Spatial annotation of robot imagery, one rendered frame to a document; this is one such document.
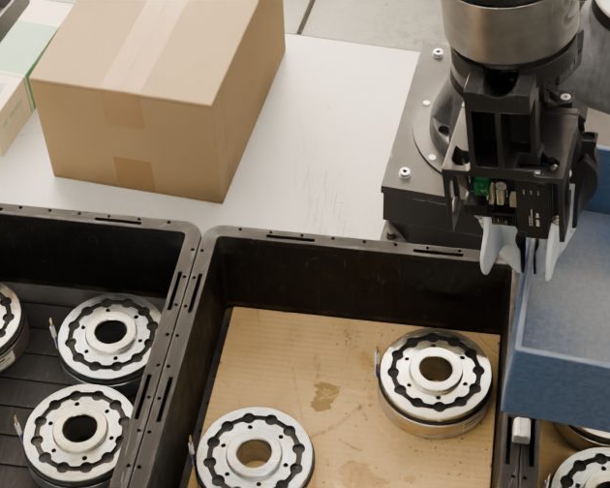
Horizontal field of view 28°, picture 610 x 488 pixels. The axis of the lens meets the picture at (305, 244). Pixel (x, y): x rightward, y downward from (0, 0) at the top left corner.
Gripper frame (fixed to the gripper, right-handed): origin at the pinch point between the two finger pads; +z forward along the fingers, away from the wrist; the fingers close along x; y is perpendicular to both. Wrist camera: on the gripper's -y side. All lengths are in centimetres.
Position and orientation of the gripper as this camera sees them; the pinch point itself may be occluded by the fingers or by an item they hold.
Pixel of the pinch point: (531, 250)
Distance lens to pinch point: 85.3
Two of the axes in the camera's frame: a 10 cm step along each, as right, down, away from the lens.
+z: 1.6, 6.9, 7.0
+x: 9.4, 1.0, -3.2
